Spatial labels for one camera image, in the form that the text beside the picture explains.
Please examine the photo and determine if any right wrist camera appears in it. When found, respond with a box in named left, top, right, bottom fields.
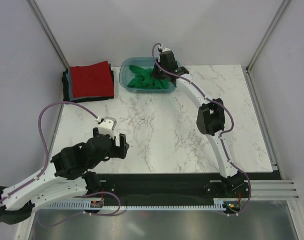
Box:
left=158, top=44, right=172, bottom=54

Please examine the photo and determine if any left aluminium frame post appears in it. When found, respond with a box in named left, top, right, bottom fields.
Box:
left=26, top=0, right=70, bottom=69

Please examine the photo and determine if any aluminium frame post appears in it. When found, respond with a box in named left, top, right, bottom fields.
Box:
left=245, top=0, right=291, bottom=74
left=26, top=0, right=70, bottom=69

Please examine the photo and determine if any red folded t shirt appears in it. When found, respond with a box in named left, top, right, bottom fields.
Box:
left=70, top=61, right=114, bottom=98

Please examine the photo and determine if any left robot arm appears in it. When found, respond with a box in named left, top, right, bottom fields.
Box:
left=0, top=133, right=129, bottom=225

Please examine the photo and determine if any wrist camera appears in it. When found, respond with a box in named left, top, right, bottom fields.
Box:
left=96, top=116, right=117, bottom=139
left=158, top=44, right=172, bottom=54

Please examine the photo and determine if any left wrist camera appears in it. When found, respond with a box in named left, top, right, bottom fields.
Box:
left=96, top=116, right=117, bottom=139

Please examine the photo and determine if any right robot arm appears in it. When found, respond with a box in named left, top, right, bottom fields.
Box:
left=152, top=46, right=251, bottom=198

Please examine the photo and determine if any blue folded t shirt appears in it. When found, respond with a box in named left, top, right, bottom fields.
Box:
left=66, top=69, right=87, bottom=103

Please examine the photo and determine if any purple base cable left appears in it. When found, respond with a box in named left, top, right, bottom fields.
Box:
left=36, top=191, right=122, bottom=227

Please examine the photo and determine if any right aluminium frame post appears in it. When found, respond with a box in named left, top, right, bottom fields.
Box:
left=245, top=0, right=291, bottom=74

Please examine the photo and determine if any green t shirt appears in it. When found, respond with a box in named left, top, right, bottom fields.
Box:
left=127, top=65, right=169, bottom=90

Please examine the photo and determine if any aluminium rail right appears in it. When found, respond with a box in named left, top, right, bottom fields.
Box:
left=251, top=180, right=299, bottom=201

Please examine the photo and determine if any white slotted cable duct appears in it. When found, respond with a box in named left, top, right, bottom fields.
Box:
left=43, top=198, right=241, bottom=211

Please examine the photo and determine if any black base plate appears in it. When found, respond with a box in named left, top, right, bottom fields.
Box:
left=94, top=173, right=247, bottom=206

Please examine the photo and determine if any black folded t shirt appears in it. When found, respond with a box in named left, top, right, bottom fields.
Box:
left=62, top=68, right=114, bottom=103

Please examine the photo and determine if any teal plastic bin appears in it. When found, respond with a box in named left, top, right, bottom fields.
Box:
left=119, top=57, right=175, bottom=94

